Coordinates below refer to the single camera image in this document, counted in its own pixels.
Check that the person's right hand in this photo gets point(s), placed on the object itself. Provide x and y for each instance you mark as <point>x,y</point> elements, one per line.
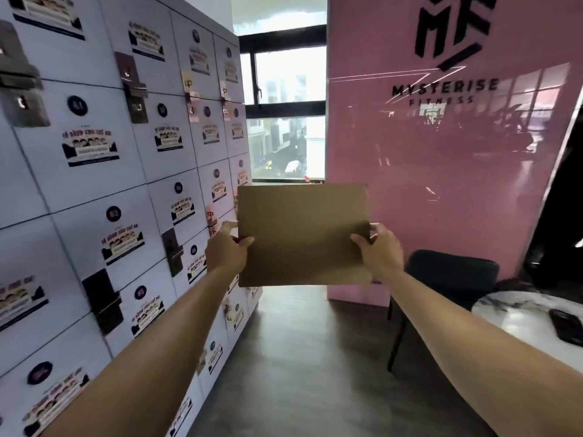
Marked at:
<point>385,257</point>

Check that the person's left hand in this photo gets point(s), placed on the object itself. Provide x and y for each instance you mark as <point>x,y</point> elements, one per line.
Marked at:
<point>223,254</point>

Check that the person's right thumb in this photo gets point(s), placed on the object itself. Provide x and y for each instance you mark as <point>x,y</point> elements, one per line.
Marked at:
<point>360,242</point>

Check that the person's left thumb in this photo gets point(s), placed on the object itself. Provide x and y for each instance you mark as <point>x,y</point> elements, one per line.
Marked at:
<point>245,244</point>

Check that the brown cardboard sheet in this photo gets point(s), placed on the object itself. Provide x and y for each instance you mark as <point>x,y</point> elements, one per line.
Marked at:
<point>303,234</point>

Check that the person's right forearm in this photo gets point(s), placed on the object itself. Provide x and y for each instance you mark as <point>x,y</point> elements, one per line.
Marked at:
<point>478,359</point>

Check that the person's left forearm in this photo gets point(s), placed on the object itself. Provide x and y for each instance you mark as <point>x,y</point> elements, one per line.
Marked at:
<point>150,359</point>

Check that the black chair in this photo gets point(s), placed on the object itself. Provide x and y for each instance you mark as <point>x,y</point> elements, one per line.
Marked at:
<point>451,273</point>

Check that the black framed window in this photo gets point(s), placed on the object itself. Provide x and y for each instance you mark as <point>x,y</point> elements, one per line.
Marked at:
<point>291,109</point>

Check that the white locker cabinet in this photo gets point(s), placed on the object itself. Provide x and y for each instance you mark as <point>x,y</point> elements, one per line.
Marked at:
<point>91,186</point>

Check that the white marble round table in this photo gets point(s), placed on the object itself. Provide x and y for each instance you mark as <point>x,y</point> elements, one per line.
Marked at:
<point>514,318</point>

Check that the group of printed locker stickers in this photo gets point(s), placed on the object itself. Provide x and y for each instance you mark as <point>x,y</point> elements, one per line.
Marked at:
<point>90,147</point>

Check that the group of metal locker latches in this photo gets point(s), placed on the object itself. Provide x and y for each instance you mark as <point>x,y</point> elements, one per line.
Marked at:
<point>132,93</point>

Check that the black logo lettering sign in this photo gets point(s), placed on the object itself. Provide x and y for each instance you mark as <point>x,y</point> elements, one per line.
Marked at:
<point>444,38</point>

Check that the black flat pouch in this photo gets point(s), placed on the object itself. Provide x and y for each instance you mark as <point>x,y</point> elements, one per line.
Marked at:
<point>568,326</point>

